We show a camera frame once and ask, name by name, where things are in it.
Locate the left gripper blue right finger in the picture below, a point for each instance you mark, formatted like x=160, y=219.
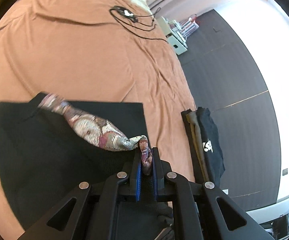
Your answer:
x=158, y=175

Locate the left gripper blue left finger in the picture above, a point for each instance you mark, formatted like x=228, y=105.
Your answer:
x=135, y=177

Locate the black garment with patterned trim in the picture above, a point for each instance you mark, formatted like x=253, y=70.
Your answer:
x=42, y=159

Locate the stack of folded clothes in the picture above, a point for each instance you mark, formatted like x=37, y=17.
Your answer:
x=206, y=153

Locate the white bedside cabinet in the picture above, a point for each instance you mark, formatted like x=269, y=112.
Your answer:
x=177, y=33

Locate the orange-brown bed blanket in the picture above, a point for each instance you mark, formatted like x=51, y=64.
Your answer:
x=94, y=51

